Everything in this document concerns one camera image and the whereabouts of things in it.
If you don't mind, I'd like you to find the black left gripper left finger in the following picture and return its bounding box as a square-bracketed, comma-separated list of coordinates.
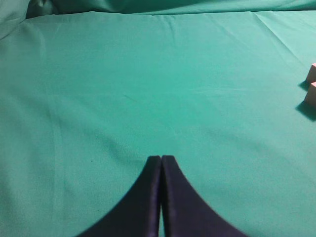
[79, 156, 160, 237]

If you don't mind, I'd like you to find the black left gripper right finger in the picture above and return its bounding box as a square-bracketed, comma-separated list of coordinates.
[160, 156, 246, 237]

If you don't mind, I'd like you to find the green cloth backdrop and cover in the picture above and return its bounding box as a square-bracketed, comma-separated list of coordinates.
[0, 0, 316, 237]

